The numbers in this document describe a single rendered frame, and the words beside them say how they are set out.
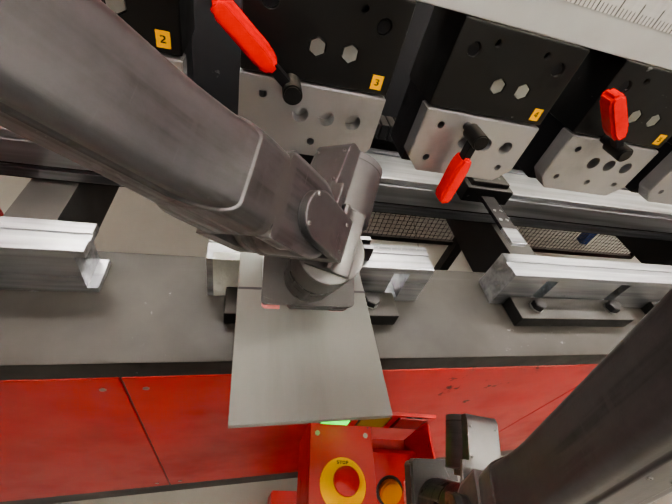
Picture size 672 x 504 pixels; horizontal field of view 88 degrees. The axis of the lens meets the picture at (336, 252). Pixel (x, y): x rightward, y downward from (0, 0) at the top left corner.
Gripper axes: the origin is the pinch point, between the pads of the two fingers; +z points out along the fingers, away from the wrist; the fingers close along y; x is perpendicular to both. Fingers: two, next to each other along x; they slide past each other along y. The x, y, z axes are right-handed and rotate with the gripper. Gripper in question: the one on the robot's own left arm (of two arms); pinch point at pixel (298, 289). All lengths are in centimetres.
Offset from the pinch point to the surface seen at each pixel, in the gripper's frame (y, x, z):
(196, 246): 35, -43, 137
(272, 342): 3.2, 7.0, -2.2
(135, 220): 67, -57, 144
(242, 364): 6.5, 9.5, -3.6
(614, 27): -27.1, -23.6, -26.6
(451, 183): -16.1, -11.5, -13.1
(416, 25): -26, -65, 10
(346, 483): -9.5, 26.4, 9.2
